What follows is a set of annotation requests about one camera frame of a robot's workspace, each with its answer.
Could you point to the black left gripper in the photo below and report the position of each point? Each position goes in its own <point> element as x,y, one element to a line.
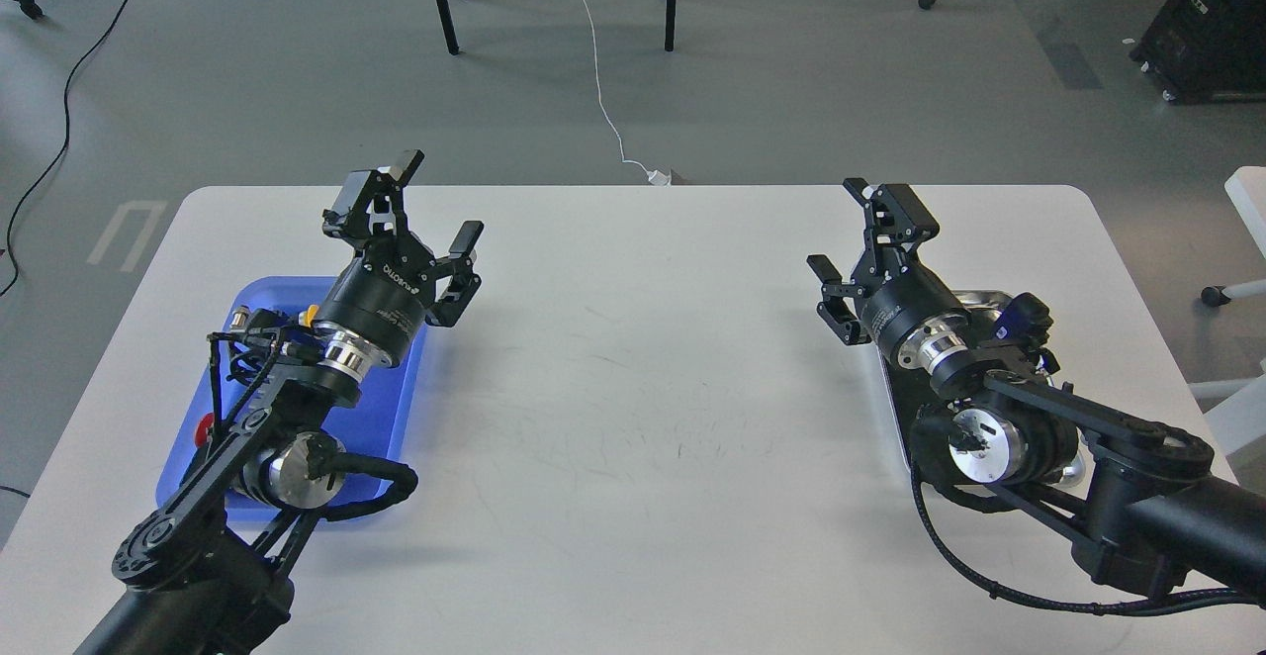
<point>394,283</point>

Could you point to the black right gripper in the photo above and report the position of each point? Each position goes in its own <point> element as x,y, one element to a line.
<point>905,309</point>

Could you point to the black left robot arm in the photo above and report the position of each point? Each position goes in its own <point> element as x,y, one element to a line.
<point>209,572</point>

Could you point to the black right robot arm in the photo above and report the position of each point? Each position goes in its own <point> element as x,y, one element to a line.
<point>1149,517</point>

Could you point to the red button part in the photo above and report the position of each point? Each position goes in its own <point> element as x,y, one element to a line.
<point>203,430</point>

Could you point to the silver metal tray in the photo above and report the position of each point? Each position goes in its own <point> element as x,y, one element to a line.
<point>953,443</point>

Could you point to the blue plastic tray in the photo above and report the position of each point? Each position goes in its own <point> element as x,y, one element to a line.
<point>376,426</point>

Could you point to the silver cylindrical connector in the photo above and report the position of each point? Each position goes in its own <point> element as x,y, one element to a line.
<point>239,319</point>

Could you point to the white charger plug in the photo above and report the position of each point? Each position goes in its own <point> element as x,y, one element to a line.
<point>659,178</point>

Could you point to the white rolling chair leg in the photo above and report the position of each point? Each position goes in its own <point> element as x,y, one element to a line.
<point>1246,190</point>

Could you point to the black equipment case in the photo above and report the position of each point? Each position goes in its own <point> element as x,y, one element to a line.
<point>1203,51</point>

